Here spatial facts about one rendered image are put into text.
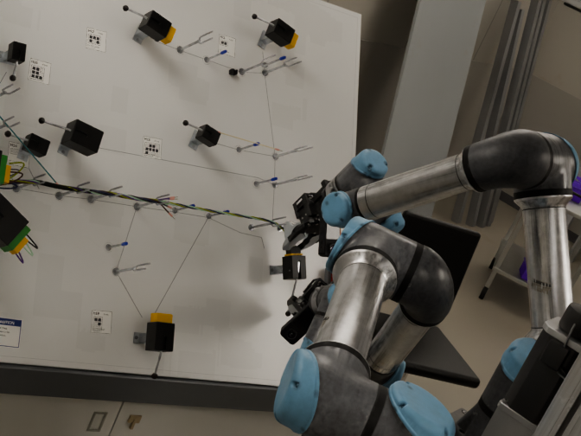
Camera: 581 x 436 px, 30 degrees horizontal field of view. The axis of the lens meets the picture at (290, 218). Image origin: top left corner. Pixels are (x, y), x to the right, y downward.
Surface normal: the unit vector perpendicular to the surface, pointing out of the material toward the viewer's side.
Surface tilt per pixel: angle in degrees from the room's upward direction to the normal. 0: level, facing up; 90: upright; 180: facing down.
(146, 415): 90
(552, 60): 90
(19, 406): 90
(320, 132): 54
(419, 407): 8
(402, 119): 77
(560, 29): 90
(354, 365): 23
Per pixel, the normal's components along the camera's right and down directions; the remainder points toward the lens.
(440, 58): 0.82, 0.28
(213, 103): 0.61, -0.12
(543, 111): -0.54, 0.05
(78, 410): 0.46, 0.48
